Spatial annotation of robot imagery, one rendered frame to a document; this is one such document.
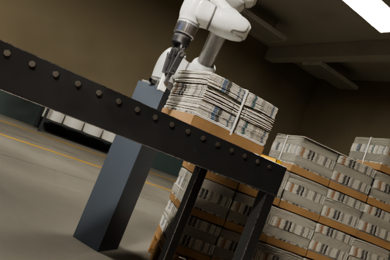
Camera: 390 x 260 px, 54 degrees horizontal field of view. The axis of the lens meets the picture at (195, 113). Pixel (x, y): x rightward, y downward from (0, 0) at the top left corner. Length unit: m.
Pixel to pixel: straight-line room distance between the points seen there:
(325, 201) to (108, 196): 1.36
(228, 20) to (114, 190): 1.23
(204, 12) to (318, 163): 1.39
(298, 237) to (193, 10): 1.61
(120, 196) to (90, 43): 6.68
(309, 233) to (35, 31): 7.06
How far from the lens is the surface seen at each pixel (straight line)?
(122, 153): 2.31
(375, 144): 2.96
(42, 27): 8.58
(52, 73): 1.13
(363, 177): 2.77
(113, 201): 2.31
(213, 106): 1.50
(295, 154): 2.52
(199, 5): 1.57
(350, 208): 2.75
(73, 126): 8.07
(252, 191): 2.41
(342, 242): 2.77
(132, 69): 9.01
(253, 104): 1.60
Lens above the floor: 0.72
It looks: 5 degrees up
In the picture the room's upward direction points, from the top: 22 degrees clockwise
